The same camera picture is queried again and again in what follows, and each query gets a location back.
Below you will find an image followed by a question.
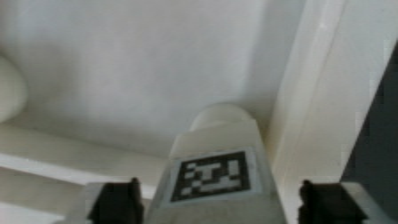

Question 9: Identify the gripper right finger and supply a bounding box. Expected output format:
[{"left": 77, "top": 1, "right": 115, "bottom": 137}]
[{"left": 296, "top": 179, "right": 394, "bottom": 224}]

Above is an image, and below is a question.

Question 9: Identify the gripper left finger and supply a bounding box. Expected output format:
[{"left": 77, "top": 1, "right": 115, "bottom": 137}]
[{"left": 63, "top": 177, "right": 147, "bottom": 224}]

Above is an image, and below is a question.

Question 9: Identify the white leg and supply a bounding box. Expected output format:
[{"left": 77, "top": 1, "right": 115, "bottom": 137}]
[{"left": 143, "top": 104, "right": 287, "bottom": 224}]

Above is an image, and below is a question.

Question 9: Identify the white square table top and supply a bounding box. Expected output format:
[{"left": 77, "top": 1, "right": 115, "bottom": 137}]
[{"left": 0, "top": 0, "right": 398, "bottom": 224}]

